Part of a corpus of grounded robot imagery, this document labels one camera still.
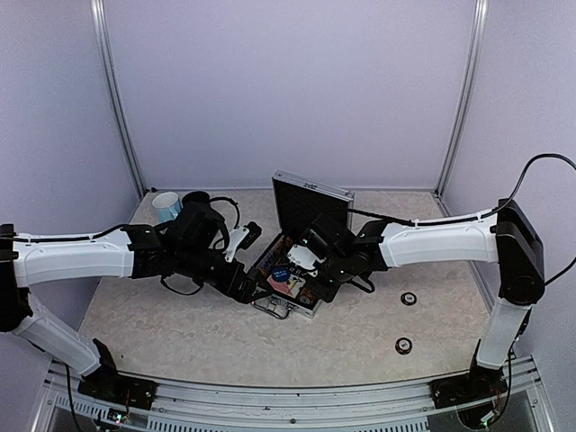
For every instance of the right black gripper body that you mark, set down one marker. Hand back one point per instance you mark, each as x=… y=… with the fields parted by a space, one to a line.
x=328 y=291

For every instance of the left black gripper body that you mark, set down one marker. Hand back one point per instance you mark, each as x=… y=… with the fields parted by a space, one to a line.
x=227 y=283

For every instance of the red playing card deck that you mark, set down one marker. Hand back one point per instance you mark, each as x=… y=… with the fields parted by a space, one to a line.
x=290 y=288

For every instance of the blue small blind button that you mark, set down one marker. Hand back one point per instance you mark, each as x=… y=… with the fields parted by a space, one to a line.
x=281 y=274

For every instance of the black poker chip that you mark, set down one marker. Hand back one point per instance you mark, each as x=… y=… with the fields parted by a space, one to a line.
x=403 y=346
x=408 y=298

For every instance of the aluminium poker case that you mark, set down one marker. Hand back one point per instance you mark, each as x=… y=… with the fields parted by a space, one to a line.
x=298 y=201

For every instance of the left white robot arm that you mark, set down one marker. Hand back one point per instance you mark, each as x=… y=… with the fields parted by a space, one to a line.
x=197 y=245

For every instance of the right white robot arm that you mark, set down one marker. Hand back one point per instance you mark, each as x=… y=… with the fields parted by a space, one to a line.
x=503 y=236

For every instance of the right chip row in case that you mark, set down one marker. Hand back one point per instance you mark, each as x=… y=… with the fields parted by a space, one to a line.
x=306 y=299

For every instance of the chip row in case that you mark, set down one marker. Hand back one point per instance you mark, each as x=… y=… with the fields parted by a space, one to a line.
x=277 y=252
x=306 y=299

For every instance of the left chip row in case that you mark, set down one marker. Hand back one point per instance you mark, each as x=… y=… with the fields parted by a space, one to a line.
x=277 y=252

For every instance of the dark green mug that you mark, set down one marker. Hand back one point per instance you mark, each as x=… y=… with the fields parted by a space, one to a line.
x=196 y=197

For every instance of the light blue mug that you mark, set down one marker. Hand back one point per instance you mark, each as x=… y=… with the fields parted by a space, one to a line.
x=167 y=206

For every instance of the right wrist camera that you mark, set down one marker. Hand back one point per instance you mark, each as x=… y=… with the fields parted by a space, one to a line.
x=303 y=258

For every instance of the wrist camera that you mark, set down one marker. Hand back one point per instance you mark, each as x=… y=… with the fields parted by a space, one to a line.
x=241 y=239
x=303 y=258

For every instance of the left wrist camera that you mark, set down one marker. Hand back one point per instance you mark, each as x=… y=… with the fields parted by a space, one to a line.
x=241 y=239

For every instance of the front aluminium rail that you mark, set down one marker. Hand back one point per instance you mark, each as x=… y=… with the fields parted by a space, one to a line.
x=193 y=406

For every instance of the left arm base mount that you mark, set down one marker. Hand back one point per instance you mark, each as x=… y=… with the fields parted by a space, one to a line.
x=121 y=390

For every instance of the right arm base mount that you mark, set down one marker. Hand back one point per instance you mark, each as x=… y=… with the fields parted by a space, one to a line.
x=463 y=388

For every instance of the left aluminium frame post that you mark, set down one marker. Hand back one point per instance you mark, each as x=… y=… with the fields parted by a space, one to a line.
x=106 y=54

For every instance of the aluminium frame post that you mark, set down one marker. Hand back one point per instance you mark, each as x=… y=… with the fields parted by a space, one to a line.
x=466 y=95
x=106 y=54

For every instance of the right aluminium frame post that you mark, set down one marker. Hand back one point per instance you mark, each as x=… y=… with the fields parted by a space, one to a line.
x=466 y=95

